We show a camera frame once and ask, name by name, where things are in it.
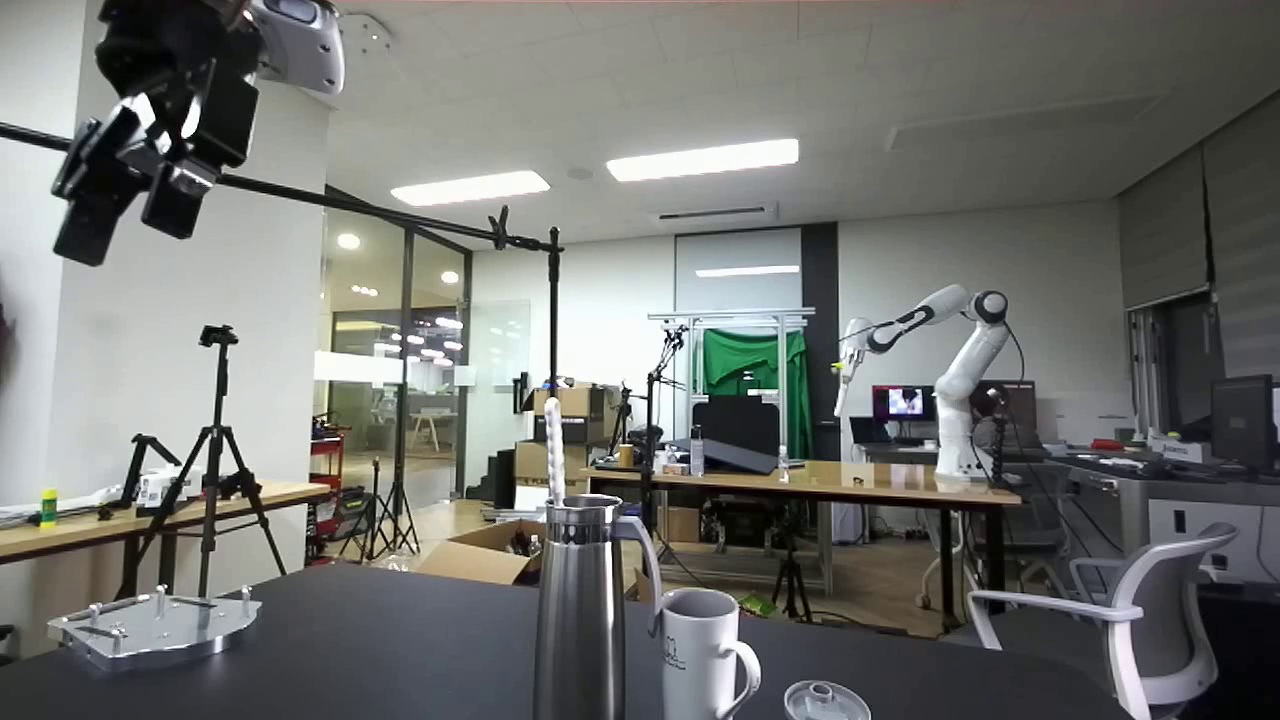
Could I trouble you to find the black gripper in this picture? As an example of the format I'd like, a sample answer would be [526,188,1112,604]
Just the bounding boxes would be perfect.
[51,0,270,274]

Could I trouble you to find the stainless steel jar with handle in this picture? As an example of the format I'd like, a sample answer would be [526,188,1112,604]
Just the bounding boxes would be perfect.
[533,493,668,720]

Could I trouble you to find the black overhead boom pole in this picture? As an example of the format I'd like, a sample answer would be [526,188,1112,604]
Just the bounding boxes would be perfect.
[0,116,563,255]

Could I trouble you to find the small black tripod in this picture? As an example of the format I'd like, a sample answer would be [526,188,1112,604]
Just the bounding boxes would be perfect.
[96,432,186,526]

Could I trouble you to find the rectangular ceiling light panel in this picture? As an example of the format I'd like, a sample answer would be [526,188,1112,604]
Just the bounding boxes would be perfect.
[604,138,803,188]
[390,170,554,211]

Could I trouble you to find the long wooden side bench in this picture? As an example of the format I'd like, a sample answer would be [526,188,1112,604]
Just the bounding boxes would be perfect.
[0,479,336,565]

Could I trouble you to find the black vertical stand pole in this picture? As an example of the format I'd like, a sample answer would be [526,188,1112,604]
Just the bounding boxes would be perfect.
[541,229,570,404]

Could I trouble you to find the clear acrylic plate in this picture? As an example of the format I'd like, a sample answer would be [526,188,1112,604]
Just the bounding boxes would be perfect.
[43,583,270,671]

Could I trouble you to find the stacked cardboard boxes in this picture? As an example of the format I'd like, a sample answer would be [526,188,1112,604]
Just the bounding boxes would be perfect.
[512,381,631,489]

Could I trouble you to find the open cardboard box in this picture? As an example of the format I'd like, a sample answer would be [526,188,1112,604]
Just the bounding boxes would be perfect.
[418,515,657,593]

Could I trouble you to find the black light stand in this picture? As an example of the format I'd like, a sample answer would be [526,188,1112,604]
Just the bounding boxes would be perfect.
[635,318,697,535]

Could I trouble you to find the green backdrop cloth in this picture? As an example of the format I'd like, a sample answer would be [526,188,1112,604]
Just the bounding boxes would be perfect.
[697,328,815,457]

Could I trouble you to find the black desk monitor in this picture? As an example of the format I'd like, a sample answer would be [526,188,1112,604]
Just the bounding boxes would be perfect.
[690,395,783,478]

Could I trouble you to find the wooden desk with black legs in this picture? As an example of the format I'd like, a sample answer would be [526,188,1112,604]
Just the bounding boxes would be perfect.
[586,457,1028,638]

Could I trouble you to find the white ceramic mug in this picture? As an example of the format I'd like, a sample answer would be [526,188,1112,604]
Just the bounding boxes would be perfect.
[657,583,767,720]

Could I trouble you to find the small lit monitor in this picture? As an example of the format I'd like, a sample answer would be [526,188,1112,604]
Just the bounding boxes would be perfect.
[874,381,940,428]

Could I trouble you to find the clear round plastic lid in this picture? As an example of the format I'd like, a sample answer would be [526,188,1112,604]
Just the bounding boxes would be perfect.
[780,675,875,720]

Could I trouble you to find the grey roller blind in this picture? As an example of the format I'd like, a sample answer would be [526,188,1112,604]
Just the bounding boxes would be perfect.
[1206,94,1280,386]
[1116,146,1215,318]

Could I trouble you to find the white office chair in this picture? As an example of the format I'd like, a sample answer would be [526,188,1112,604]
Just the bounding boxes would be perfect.
[960,529,1237,720]

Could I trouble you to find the black computer monitor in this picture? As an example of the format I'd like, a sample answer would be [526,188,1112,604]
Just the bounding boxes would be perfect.
[1207,372,1280,473]

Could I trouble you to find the tall black camera tripod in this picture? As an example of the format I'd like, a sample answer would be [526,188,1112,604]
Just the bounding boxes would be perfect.
[115,319,293,600]

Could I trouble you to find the white metal backdrop frame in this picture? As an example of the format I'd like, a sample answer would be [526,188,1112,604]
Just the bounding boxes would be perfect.
[647,306,815,465]

